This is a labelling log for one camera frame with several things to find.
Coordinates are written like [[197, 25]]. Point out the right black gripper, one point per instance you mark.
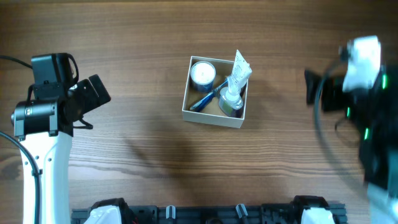
[[330, 86]]

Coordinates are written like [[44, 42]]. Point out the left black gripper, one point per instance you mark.
[[99, 93]]

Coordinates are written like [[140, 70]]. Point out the white cosmetic tube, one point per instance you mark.
[[241, 70]]

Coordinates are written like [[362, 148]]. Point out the clear blue spray bottle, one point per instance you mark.
[[230, 99]]

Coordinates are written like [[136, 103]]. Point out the blue white toothbrush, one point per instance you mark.
[[221, 86]]

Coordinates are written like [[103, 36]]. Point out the blue disposable razor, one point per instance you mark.
[[201, 104]]

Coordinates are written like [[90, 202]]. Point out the blue jar white lid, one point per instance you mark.
[[202, 75]]

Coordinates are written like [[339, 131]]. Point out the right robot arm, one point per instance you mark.
[[374, 114]]

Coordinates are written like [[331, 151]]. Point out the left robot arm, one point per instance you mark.
[[43, 131]]

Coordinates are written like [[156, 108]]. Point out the white cardboard box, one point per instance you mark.
[[212, 113]]

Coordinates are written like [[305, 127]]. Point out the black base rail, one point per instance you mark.
[[266, 213]]

